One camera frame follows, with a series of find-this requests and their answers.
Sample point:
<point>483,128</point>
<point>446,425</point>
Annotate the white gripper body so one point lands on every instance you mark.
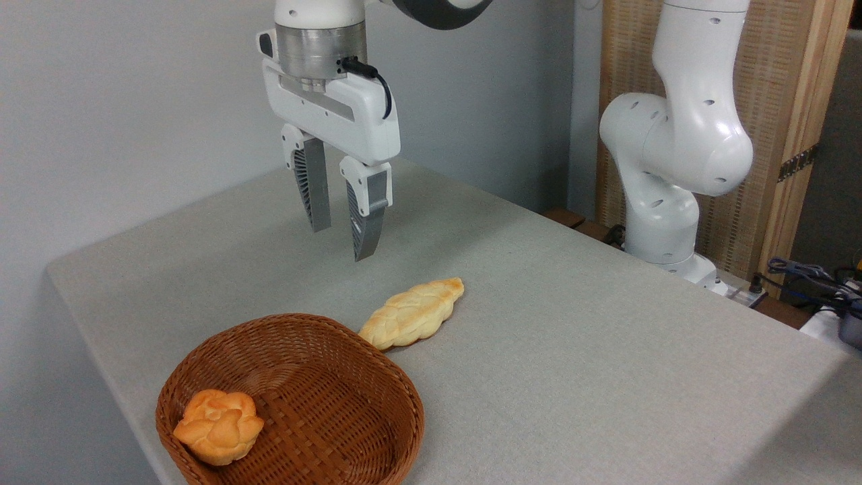
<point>350,114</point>

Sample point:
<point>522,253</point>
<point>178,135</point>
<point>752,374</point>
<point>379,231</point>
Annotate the wooden framed woven screen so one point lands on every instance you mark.
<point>774,67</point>

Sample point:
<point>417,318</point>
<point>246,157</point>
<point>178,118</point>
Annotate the long braided bread loaf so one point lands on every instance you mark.
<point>412,314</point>

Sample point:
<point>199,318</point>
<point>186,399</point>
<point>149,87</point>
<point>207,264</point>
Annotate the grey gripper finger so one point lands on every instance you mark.
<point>315,188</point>
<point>367,215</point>

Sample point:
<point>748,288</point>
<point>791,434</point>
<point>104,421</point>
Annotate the brown woven wicker basket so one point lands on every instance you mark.
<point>323,404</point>

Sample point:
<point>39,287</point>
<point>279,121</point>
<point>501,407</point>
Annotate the black metal screen hinge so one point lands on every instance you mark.
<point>798,162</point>

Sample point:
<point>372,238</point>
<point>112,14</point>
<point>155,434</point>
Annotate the white Franka Panda arm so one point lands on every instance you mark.
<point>687,135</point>

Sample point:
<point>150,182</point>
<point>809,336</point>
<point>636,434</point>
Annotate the round orange bread roll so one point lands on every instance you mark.
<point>219,428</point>

